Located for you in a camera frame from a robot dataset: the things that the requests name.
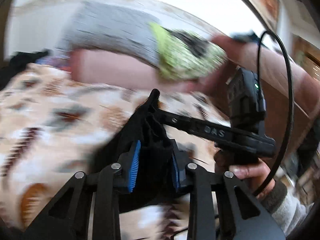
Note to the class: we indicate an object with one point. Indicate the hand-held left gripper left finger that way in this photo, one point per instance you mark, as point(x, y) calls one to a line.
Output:
point(133, 166)

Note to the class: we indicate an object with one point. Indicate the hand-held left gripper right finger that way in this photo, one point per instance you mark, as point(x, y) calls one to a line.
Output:
point(175, 172)

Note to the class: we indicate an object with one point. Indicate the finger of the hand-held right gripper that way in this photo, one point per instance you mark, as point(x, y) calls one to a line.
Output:
point(190, 125)

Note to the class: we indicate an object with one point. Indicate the black pants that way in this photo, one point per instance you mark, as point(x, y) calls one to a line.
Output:
point(155, 152)

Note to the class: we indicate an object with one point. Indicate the person's right forearm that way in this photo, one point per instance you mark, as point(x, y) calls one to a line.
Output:
point(287, 205)

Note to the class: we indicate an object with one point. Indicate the person's right hand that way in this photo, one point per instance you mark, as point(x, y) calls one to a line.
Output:
point(255, 177)

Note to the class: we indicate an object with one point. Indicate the green patterned blanket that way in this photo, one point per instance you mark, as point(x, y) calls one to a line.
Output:
point(180, 55)

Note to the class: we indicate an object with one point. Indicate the dark grey garment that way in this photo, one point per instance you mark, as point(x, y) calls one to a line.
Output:
point(190, 42)

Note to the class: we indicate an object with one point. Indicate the pink and brown sofa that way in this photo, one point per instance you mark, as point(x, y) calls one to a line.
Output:
point(112, 70)

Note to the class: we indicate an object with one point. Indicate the leaf printed blanket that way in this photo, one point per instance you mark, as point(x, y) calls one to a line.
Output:
point(50, 120)

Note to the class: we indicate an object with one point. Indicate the grey quilted blanket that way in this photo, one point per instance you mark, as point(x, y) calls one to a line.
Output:
point(112, 27)

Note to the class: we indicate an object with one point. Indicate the colourful printed cloth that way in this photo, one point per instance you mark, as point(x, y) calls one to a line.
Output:
point(52, 61)

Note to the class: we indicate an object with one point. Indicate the dark fuzzy cloth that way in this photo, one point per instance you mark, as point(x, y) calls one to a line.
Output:
point(17, 67)

